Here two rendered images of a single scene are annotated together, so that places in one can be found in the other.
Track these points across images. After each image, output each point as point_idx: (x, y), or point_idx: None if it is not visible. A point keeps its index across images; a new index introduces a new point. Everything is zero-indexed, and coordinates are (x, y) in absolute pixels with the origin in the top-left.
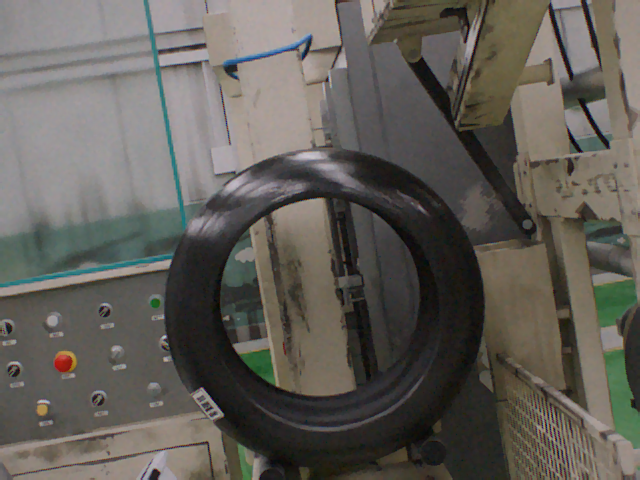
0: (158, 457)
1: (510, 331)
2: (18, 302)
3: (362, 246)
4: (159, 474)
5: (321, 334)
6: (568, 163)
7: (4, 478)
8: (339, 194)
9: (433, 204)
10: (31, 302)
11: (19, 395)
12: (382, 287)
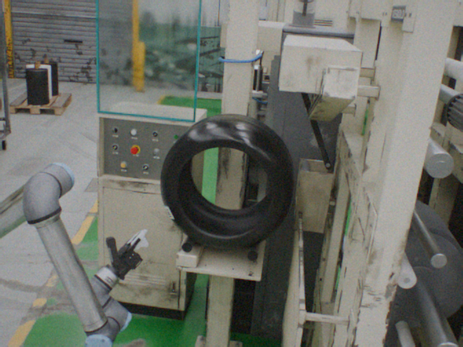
0: (142, 232)
1: (307, 205)
2: (121, 121)
3: None
4: (140, 240)
5: (231, 181)
6: (348, 152)
7: (68, 248)
8: (240, 149)
9: (280, 162)
10: (127, 122)
11: (115, 157)
12: None
